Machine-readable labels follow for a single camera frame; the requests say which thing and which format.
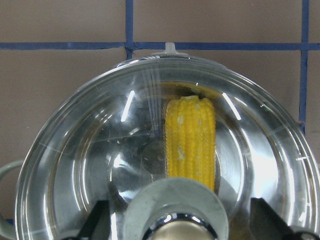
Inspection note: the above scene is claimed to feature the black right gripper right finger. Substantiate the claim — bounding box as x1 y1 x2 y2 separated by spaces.
249 198 320 240

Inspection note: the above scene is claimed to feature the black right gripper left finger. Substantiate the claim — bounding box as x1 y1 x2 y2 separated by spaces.
63 200 111 240

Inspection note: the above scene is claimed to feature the yellow corn cob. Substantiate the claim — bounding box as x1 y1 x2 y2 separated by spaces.
164 95 216 190

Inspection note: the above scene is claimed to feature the glass pot lid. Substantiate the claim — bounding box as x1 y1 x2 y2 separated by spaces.
14 56 320 240

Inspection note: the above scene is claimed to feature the pale green cooking pot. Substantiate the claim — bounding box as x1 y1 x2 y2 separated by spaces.
0 42 320 240

